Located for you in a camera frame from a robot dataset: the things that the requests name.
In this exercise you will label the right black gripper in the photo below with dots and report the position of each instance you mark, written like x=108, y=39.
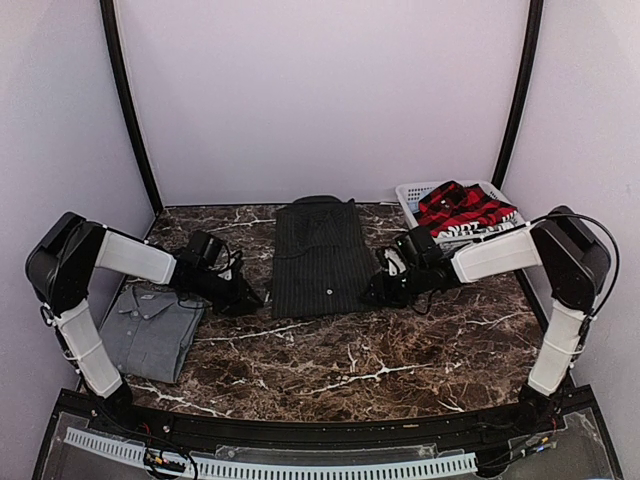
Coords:
x=383, y=293

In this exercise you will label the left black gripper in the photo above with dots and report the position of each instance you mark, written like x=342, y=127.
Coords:
x=238, y=298

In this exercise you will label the black pinstriped long sleeve shirt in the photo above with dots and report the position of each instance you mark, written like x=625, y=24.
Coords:
x=321, y=264

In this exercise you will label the grey shirt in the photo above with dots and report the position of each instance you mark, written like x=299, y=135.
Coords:
x=149, y=333

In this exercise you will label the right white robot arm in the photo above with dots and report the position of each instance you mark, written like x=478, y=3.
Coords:
x=577, y=255

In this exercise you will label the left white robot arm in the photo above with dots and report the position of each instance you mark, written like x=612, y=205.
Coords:
x=62, y=264

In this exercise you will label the white plastic laundry basket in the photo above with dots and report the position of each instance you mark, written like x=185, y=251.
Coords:
x=409, y=195

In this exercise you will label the black white patterned garment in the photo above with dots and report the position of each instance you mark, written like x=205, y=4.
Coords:
x=475, y=228

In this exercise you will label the red black plaid shirt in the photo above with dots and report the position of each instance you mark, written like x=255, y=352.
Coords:
x=452, y=204

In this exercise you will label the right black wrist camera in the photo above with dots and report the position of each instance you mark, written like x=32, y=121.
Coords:
x=415, y=248

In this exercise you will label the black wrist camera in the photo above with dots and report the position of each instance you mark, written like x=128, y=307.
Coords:
x=415, y=248
x=203, y=250

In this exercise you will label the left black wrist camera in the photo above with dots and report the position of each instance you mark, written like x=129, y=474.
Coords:
x=203, y=250

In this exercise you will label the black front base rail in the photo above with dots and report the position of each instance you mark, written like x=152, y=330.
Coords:
x=203, y=433

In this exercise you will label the white slotted cable duct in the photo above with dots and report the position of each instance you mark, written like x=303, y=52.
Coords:
x=135, y=454

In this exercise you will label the left black frame post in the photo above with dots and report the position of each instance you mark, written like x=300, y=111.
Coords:
x=119, y=72

